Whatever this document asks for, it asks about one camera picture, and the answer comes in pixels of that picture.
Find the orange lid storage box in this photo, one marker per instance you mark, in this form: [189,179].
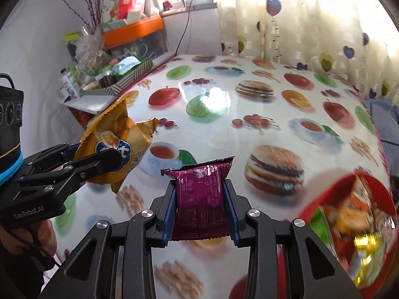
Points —
[134,30]

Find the blue cloth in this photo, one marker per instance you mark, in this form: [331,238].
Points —
[386,118]

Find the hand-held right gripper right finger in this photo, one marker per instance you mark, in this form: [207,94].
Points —
[232,213]

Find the heart print curtain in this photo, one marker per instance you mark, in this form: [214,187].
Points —
[311,21]

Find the striped cardboard box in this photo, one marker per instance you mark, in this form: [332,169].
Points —
[131,80]

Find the yellow snack packet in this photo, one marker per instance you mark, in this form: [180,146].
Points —
[131,137]

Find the red plastic basket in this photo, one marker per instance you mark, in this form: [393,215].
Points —
[314,200]

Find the small red windowsill item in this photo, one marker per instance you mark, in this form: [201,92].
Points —
[167,5]

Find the food print tablecloth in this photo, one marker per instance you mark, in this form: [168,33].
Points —
[218,124]

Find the blue white wipes packet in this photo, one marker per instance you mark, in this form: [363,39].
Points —
[124,64]

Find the dried twig branches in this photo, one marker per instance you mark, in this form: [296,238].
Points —
[90,0]

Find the person's left hand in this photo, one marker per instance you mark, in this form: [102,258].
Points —
[46,239]

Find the clear plastic wrapped vase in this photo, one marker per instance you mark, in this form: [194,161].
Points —
[92,49]

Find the purple snack packet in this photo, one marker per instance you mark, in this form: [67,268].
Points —
[199,199]

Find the white blue milk carton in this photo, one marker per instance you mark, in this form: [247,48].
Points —
[69,84]

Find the white top side cabinet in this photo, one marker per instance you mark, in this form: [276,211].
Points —
[93,104]

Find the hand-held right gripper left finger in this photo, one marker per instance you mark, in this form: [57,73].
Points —
[170,213]

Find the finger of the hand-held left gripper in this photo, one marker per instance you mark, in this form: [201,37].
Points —
[103,160]
[70,151]

